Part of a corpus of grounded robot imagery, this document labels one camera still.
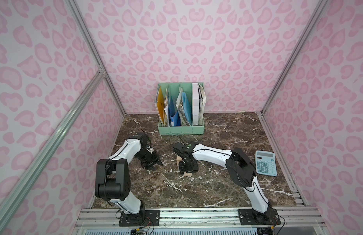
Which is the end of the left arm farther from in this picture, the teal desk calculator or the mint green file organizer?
the teal desk calculator

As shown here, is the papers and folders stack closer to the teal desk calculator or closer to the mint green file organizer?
the mint green file organizer

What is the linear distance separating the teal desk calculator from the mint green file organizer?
400mm

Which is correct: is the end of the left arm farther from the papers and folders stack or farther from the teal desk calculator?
the teal desk calculator

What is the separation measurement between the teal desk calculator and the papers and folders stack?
1.48 ft

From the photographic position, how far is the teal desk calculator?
35.2 inches

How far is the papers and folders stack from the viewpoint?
3.11ft

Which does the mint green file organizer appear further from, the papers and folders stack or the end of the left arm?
the end of the left arm

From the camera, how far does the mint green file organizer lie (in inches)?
37.6

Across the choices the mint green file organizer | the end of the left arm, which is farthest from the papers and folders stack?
the end of the left arm
